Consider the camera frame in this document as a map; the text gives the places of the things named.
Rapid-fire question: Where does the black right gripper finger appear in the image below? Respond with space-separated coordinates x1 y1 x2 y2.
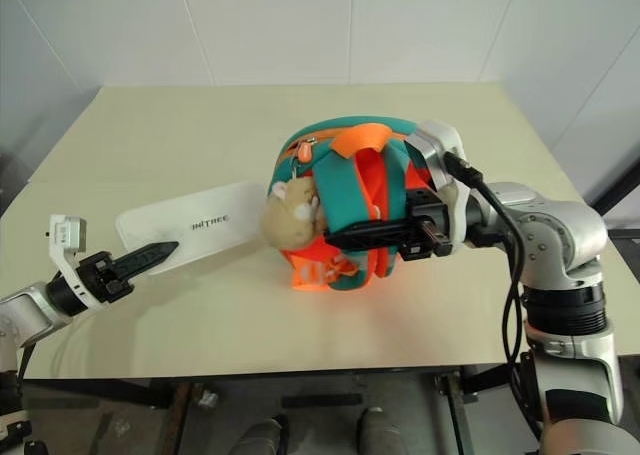
406 188 438 212
323 217 427 251

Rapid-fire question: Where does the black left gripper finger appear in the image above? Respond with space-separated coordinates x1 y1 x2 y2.
121 245 180 277
115 241 180 269

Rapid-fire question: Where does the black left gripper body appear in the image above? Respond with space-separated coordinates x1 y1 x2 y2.
75 250 137 305

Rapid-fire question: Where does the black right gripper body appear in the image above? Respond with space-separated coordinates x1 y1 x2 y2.
398 194 455 263

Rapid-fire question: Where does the orange and teal backpack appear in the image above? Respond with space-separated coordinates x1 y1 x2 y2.
267 116 437 294

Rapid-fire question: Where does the white flat box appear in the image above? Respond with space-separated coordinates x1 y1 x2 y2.
115 180 267 278

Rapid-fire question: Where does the beige plush hamster charm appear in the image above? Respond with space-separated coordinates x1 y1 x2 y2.
256 176 327 251

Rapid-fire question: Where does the black flat bar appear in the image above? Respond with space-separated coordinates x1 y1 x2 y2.
281 393 364 410

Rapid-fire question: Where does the dark background furniture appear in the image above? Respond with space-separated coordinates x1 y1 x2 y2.
605 213 640 257

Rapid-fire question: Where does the dark rounded shape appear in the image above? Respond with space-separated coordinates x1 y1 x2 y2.
238 414 290 455
356 406 402 455

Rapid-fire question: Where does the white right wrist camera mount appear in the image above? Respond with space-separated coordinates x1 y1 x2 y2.
405 119 474 249

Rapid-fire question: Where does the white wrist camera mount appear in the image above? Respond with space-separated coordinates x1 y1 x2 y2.
44 214 90 307
405 119 474 249

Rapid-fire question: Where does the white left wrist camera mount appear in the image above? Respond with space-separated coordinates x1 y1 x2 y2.
44 214 90 307

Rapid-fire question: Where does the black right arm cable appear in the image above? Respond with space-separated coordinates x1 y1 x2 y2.
443 150 546 439

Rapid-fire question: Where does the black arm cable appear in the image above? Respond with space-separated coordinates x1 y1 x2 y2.
13 342 40 384
443 150 546 439

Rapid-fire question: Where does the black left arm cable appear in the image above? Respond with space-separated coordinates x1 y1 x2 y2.
13 342 40 384

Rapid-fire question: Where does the grey metal table frame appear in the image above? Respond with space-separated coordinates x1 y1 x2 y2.
19 362 539 455

